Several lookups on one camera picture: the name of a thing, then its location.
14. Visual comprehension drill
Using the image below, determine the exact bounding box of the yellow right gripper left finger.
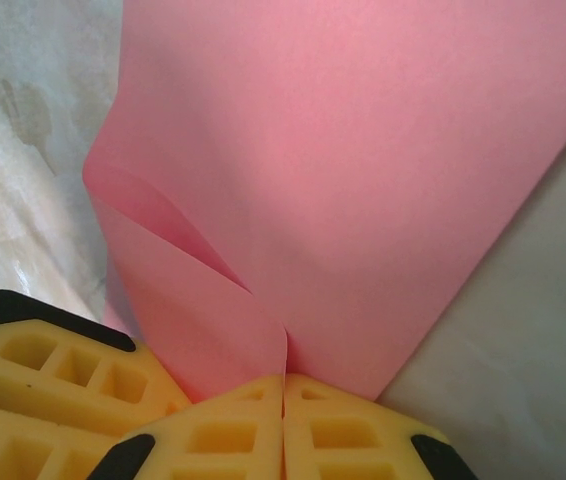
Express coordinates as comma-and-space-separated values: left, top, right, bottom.
95, 374, 284, 480

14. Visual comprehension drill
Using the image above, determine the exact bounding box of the pink cloth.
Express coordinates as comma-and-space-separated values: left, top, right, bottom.
82, 0, 566, 404

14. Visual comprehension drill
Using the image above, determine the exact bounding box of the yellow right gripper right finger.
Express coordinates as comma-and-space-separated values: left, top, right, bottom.
282, 374, 482, 480

